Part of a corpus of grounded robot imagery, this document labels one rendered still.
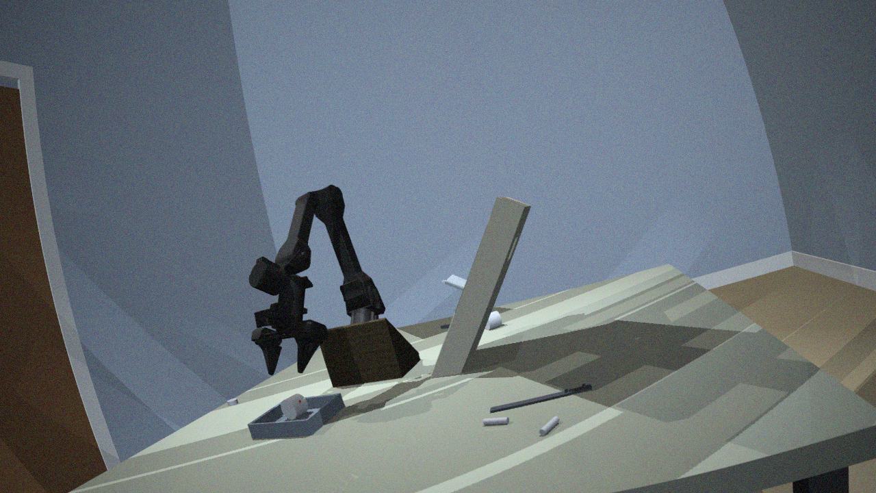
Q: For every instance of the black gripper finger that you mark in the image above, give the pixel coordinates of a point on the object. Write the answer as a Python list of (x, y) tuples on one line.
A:
[(306, 348), (271, 354)]

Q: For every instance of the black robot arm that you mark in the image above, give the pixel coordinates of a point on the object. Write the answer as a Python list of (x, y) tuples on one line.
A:
[(363, 301)]

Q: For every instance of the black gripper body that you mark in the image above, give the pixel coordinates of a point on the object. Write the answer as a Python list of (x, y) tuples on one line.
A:
[(299, 326)]

